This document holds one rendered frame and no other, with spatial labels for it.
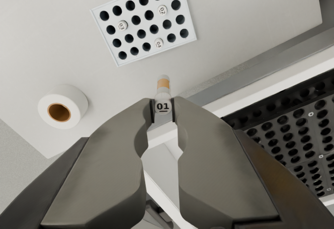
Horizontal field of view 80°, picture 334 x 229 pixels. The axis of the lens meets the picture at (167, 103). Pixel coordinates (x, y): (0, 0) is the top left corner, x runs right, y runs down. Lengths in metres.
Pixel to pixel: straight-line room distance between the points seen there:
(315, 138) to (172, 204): 0.19
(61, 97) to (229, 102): 0.26
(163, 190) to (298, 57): 0.22
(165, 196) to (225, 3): 0.28
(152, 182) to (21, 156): 1.63
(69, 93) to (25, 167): 1.56
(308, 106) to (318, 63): 0.05
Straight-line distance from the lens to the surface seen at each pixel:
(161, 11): 0.28
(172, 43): 0.30
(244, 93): 0.24
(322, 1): 0.44
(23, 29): 0.40
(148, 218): 0.66
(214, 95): 0.26
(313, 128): 0.29
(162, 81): 0.15
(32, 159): 1.82
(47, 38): 0.38
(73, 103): 0.36
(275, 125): 0.27
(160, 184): 0.27
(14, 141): 1.76
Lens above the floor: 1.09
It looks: 60 degrees down
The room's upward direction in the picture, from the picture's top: 179 degrees clockwise
